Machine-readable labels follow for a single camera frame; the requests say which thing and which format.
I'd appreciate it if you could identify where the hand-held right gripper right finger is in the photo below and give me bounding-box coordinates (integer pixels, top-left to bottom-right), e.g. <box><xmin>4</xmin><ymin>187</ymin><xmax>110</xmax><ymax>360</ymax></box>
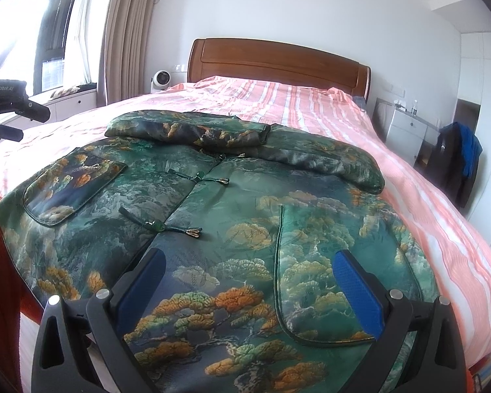
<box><xmin>333</xmin><ymin>249</ymin><xmax>467</xmax><ymax>393</ymax></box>

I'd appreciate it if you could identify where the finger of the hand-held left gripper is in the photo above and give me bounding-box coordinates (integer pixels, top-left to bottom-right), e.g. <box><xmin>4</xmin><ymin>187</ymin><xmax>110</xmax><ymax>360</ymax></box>
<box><xmin>16</xmin><ymin>100</ymin><xmax>51</xmax><ymax>123</ymax></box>
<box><xmin>0</xmin><ymin>123</ymin><xmax>24</xmax><ymax>142</ymax></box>

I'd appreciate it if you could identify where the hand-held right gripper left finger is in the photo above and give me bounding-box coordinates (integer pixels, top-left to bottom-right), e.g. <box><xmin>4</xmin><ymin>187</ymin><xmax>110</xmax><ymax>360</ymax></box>
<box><xmin>31</xmin><ymin>248</ymin><xmax>167</xmax><ymax>393</ymax></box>

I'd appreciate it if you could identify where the green landscape print jacket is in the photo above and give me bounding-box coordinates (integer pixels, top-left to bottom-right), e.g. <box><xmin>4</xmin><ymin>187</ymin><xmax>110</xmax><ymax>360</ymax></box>
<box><xmin>0</xmin><ymin>108</ymin><xmax>440</xmax><ymax>393</ymax></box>

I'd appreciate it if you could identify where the white window seat cabinet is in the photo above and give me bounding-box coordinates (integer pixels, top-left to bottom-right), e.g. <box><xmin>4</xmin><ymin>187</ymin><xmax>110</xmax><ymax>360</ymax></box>
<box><xmin>28</xmin><ymin>86</ymin><xmax>99</xmax><ymax>121</ymax></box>

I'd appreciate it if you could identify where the window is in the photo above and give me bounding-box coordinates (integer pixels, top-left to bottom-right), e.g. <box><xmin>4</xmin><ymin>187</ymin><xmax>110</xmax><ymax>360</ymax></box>
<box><xmin>33</xmin><ymin>0</ymin><xmax>78</xmax><ymax>95</ymax></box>

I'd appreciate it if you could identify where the white sheer curtain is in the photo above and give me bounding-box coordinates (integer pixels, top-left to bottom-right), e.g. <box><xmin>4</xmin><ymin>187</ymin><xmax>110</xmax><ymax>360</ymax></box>
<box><xmin>63</xmin><ymin>0</ymin><xmax>95</xmax><ymax>86</ymax></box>

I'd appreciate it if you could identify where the beige curtain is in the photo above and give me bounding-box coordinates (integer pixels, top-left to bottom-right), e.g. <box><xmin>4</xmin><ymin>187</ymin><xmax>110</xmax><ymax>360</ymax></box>
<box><xmin>96</xmin><ymin>0</ymin><xmax>164</xmax><ymax>107</ymax></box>

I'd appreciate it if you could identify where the white round fan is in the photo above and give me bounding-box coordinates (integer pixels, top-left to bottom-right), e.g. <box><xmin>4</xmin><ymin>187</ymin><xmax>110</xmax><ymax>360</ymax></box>
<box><xmin>151</xmin><ymin>70</ymin><xmax>173</xmax><ymax>93</ymax></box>

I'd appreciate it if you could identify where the bed with pink striped sheet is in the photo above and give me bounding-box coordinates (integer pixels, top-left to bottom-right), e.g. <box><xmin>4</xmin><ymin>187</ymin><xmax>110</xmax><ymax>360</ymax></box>
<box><xmin>0</xmin><ymin>76</ymin><xmax>491</xmax><ymax>373</ymax></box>

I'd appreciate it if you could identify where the person's orange clothing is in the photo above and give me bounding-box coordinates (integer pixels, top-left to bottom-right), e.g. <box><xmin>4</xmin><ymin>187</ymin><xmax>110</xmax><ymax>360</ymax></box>
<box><xmin>0</xmin><ymin>192</ymin><xmax>42</xmax><ymax>393</ymax></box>

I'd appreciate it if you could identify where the black coat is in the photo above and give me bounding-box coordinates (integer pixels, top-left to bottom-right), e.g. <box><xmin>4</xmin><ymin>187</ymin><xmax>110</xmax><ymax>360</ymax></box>
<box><xmin>427</xmin><ymin>123</ymin><xmax>475</xmax><ymax>209</ymax></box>

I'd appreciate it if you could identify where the white drawer desk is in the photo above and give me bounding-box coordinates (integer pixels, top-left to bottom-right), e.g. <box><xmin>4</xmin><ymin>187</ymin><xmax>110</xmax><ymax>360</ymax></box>
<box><xmin>374</xmin><ymin>97</ymin><xmax>440</xmax><ymax>166</ymax></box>

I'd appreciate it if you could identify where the blue garment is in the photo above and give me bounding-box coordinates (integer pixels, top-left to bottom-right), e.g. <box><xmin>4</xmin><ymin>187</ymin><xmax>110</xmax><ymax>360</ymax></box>
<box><xmin>450</xmin><ymin>122</ymin><xmax>483</xmax><ymax>181</ymax></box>

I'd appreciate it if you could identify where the white wardrobe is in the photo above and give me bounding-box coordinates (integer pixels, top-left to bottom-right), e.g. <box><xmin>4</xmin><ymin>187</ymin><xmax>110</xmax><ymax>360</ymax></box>
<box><xmin>454</xmin><ymin>30</ymin><xmax>491</xmax><ymax>246</ymax></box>

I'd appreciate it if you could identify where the wooden headboard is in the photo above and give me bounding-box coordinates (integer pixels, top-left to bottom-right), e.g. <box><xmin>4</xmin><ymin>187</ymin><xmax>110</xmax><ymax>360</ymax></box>
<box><xmin>187</xmin><ymin>38</ymin><xmax>372</xmax><ymax>101</ymax></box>

